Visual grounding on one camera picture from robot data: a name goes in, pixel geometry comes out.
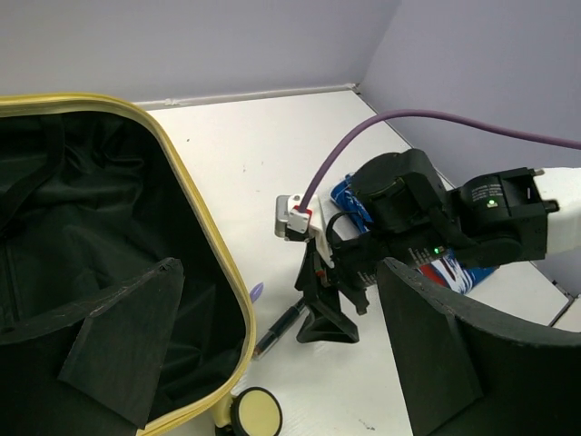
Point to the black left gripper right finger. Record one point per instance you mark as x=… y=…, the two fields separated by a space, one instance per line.
x=468 y=369

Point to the yellow hard-shell suitcase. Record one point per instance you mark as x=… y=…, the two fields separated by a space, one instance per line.
x=93 y=193

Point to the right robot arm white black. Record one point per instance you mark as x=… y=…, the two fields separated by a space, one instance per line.
x=409 y=215

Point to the black pen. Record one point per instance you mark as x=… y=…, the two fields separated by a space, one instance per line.
x=279 y=328

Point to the blue white red patterned cloth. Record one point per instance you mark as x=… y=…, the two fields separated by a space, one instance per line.
x=446 y=271

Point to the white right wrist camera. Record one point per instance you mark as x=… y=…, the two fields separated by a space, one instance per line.
x=293 y=225

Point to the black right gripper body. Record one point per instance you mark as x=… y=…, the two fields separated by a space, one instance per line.
x=355 y=260

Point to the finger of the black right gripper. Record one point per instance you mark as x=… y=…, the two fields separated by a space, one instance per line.
x=325 y=321
x=307 y=281

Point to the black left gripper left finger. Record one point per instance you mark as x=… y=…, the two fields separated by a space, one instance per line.
x=91 y=367

